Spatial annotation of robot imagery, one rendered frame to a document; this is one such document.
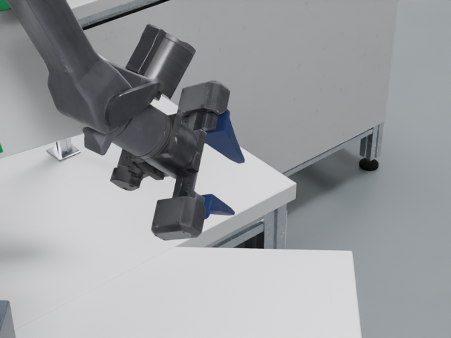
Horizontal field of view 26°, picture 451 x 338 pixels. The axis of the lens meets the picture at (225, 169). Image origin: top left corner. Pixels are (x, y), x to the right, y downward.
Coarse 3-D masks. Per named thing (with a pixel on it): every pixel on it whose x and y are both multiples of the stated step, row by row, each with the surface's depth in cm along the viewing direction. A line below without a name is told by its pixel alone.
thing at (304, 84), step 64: (128, 0) 206; (192, 0) 218; (256, 0) 232; (320, 0) 247; (384, 0) 264; (192, 64) 227; (256, 64) 242; (320, 64) 259; (384, 64) 278; (256, 128) 253; (320, 128) 272
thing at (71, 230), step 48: (48, 144) 157; (0, 192) 146; (48, 192) 146; (96, 192) 146; (144, 192) 146; (240, 192) 146; (288, 192) 148; (0, 240) 137; (48, 240) 137; (96, 240) 137; (144, 240) 137; (192, 240) 138; (0, 288) 129; (48, 288) 129
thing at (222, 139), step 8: (224, 112) 113; (224, 120) 113; (216, 128) 113; (224, 128) 112; (232, 128) 114; (208, 136) 114; (216, 136) 114; (224, 136) 113; (232, 136) 114; (208, 144) 116; (216, 144) 115; (224, 144) 115; (232, 144) 114; (224, 152) 116; (232, 152) 116; (240, 152) 116; (232, 160) 118; (240, 160) 117
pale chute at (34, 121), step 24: (0, 24) 135; (0, 48) 134; (24, 48) 135; (0, 72) 133; (24, 72) 135; (48, 72) 136; (0, 96) 133; (24, 96) 134; (48, 96) 135; (0, 120) 132; (24, 120) 133; (48, 120) 134; (72, 120) 135; (0, 144) 127; (24, 144) 132
